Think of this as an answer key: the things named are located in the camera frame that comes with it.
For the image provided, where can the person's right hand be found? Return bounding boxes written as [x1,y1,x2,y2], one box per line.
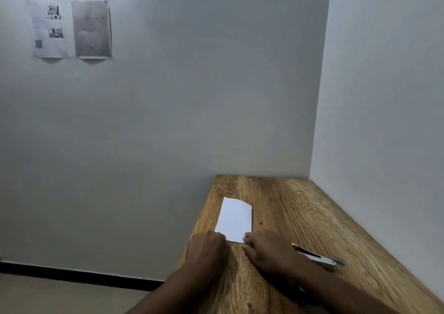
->
[242,229,308,280]

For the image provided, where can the person's left hand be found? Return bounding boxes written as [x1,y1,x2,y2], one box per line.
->
[186,230,230,283]

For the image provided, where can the white paper sheet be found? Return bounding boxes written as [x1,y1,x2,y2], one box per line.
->
[214,197,253,244]

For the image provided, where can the person's left forearm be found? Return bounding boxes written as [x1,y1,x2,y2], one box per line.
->
[126,270,217,314]

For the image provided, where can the person's right forearm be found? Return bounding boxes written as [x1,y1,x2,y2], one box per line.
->
[293,263,401,314]

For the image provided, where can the grey yellow utility knife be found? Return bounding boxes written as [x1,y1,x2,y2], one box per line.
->
[291,243,346,267]

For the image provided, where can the black baseboard strip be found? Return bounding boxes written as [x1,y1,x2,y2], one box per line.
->
[0,261,164,292]

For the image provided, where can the grey printed paper sheet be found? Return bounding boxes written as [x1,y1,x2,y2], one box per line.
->
[71,0,113,60]

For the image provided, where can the white printed sheet with photos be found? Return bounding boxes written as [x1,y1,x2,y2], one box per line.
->
[25,0,70,59]

